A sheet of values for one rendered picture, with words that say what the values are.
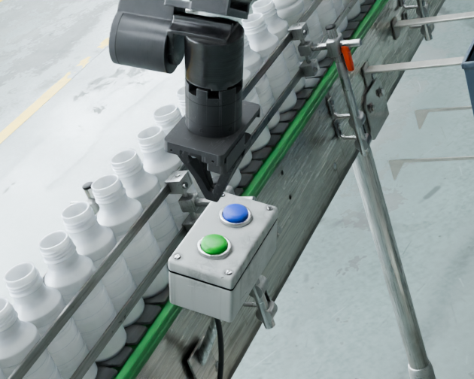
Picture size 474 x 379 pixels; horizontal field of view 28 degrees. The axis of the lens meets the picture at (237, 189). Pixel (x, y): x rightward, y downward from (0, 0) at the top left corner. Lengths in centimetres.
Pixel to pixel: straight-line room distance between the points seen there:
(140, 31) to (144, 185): 35
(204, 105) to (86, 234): 29
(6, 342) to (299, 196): 65
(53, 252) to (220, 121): 27
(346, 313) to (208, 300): 168
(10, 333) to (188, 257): 21
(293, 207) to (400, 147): 196
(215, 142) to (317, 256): 208
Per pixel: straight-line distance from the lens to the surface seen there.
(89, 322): 112
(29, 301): 106
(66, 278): 109
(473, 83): 171
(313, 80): 165
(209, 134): 93
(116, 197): 116
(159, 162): 125
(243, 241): 107
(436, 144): 341
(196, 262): 104
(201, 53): 89
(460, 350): 252
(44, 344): 104
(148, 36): 91
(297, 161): 152
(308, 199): 155
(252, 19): 155
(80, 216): 112
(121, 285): 116
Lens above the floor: 166
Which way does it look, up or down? 28 degrees down
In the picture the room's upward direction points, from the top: 20 degrees counter-clockwise
